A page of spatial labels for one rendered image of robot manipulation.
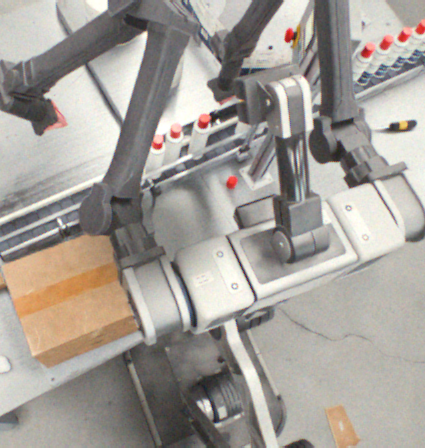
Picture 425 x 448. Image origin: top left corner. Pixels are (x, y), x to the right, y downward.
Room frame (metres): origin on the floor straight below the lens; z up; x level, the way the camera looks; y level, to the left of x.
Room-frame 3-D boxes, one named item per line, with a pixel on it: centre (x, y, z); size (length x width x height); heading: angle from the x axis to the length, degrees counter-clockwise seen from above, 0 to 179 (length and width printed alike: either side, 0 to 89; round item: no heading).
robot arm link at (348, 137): (0.63, -0.35, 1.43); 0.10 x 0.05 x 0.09; 31
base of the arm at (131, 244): (0.31, 0.03, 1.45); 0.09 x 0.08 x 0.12; 121
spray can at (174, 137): (0.83, -0.01, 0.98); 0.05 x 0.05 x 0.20
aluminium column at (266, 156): (0.87, -0.31, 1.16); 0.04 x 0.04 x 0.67; 37
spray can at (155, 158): (0.78, 0.04, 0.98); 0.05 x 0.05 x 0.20
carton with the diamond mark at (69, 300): (0.30, 0.17, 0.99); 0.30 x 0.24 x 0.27; 123
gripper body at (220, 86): (1.00, -0.13, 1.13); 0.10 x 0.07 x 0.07; 127
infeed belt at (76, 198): (0.96, -0.18, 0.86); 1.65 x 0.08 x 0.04; 127
